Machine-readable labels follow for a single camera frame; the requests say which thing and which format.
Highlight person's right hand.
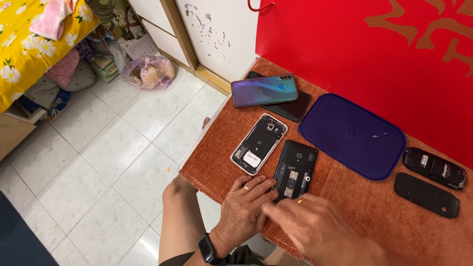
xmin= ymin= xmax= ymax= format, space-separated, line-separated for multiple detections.
xmin=262 ymin=193 xmax=378 ymax=266

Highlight patterned fabric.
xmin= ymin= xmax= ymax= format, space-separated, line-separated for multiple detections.
xmin=85 ymin=0 xmax=149 ymax=41

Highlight light wooden board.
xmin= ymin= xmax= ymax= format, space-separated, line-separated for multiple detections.
xmin=0 ymin=113 xmax=37 ymax=162

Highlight pink cloth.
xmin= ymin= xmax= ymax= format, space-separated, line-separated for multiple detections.
xmin=29 ymin=0 xmax=79 ymax=41

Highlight white paper calendar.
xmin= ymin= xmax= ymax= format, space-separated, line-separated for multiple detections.
xmin=118 ymin=33 xmax=160 ymax=61

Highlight white wooden cabinet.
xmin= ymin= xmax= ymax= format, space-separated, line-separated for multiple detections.
xmin=127 ymin=0 xmax=261 ymax=96

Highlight silver-framed open-back phone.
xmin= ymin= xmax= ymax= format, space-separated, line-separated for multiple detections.
xmin=230 ymin=113 xmax=288 ymax=176

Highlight black open-back phone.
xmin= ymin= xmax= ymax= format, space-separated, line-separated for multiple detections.
xmin=273 ymin=139 xmax=319 ymax=204

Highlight black glossy smartphone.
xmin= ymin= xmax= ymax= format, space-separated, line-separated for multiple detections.
xmin=246 ymin=71 xmax=312 ymax=122

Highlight iridescent blue smartphone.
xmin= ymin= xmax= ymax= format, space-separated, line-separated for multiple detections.
xmin=231 ymin=74 xmax=299 ymax=109

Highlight dark blue plastic lid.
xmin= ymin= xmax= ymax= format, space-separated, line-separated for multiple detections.
xmin=298 ymin=93 xmax=407 ymax=181

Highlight person's left hand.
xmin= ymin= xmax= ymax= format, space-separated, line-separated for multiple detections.
xmin=209 ymin=174 xmax=279 ymax=256

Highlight heap of cloths under bed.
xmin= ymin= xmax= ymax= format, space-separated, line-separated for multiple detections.
xmin=15 ymin=26 xmax=131 ymax=122

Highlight red paper bag gold print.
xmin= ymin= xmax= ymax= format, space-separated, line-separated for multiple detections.
xmin=247 ymin=0 xmax=473 ymax=170

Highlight small black phone with battery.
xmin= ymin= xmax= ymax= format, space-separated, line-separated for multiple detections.
xmin=402 ymin=147 xmax=467 ymax=191

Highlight orange woven table mat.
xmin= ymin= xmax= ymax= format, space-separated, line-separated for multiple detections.
xmin=180 ymin=57 xmax=473 ymax=266

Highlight clear plastic bag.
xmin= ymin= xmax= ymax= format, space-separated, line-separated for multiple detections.
xmin=122 ymin=55 xmax=176 ymax=91

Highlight black smartwatch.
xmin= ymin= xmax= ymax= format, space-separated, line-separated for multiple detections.
xmin=198 ymin=233 xmax=232 ymax=266

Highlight bed with yellow floral sheet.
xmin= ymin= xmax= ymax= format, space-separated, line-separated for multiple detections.
xmin=0 ymin=0 xmax=101 ymax=114

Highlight black phone back cover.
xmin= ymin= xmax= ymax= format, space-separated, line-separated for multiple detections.
xmin=393 ymin=172 xmax=460 ymax=218

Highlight dark blue object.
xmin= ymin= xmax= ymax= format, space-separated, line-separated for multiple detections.
xmin=0 ymin=190 xmax=60 ymax=266

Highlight olive shorts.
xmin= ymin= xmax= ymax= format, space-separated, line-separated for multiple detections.
xmin=159 ymin=245 xmax=267 ymax=266

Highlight person's left leg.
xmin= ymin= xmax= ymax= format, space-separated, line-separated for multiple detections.
xmin=159 ymin=174 xmax=208 ymax=265

